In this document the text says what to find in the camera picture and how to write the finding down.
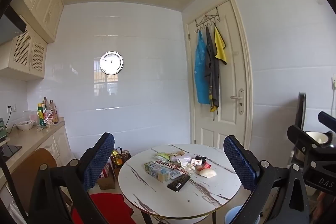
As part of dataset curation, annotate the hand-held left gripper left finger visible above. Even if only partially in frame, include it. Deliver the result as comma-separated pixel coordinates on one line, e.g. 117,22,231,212
28,132,116,224

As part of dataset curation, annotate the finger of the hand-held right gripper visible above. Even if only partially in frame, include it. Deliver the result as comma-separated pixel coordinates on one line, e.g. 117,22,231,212
287,125,334,161
318,111,336,133

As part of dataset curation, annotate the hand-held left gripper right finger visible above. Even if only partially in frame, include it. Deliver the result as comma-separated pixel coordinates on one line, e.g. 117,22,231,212
223,135,311,224

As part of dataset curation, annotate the white rounded scrap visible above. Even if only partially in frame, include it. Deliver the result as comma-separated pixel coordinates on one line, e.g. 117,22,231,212
199,169,217,178

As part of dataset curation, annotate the light blue trash bin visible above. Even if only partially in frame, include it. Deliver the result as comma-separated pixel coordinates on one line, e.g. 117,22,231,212
224,205,261,224

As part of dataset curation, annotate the blue green milk carton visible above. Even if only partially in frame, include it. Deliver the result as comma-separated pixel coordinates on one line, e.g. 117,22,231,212
144,161,171,184

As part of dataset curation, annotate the black packet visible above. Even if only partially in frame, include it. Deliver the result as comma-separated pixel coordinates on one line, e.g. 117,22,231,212
167,175,191,192

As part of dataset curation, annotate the yellow cooking oil bottle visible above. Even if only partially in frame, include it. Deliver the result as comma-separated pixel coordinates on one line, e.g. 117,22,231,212
111,150,123,168

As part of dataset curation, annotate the brown cardboard box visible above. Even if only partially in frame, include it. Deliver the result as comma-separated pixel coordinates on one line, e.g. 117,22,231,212
97,162,117,190

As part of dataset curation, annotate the silver rice cooker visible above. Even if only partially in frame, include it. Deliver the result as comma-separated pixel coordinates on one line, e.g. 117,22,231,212
290,92,334,164

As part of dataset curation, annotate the cream kitchen counter cabinet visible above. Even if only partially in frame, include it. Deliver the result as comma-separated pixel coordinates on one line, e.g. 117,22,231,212
0,117,72,214

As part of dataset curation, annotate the red white seasoning packet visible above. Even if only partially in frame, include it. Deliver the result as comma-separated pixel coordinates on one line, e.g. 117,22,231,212
43,111,54,126

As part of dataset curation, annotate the brown wooden chair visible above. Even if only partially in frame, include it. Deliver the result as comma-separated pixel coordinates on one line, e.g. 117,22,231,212
12,148,74,214

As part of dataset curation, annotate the round white marble table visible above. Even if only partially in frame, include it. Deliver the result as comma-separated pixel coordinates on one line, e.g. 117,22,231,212
118,144,242,224

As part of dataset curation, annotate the white bowl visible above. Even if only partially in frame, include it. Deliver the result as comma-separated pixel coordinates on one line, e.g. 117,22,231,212
17,120,35,131

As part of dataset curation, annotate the clear plastic container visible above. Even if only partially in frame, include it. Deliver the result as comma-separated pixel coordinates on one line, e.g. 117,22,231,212
24,110,39,123

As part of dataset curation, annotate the grey apron with yellow trim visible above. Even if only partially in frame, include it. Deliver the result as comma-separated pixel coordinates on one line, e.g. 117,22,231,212
205,27,220,113

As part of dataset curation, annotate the black induction cooktop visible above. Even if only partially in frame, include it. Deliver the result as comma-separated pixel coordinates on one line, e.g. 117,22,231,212
0,145,23,158

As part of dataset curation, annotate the cream panel door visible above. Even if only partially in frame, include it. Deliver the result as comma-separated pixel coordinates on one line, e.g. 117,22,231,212
185,0,254,151

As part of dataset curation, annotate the blue apron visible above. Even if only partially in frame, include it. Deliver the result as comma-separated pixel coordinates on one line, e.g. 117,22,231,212
194,30,211,105

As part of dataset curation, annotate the yellow cleaning cloth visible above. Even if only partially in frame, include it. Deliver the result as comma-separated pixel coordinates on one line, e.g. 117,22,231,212
214,25,227,65

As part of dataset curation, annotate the cream lattice door cabinet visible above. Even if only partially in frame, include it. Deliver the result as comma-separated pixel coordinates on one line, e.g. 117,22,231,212
0,27,48,81

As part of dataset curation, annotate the metal over-door hook rack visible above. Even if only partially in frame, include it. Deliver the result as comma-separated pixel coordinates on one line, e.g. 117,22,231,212
195,7,220,33

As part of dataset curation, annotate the black range hood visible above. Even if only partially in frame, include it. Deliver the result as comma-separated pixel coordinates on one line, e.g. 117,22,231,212
0,5,27,45

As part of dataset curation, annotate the silver door handle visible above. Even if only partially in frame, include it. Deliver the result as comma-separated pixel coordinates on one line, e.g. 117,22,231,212
230,88,245,115

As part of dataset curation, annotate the round silver wall clock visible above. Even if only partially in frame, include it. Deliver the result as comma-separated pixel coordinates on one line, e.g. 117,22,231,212
99,51,124,75

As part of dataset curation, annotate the cream upper wall cabinet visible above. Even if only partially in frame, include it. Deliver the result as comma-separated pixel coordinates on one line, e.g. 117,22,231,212
18,0,64,43

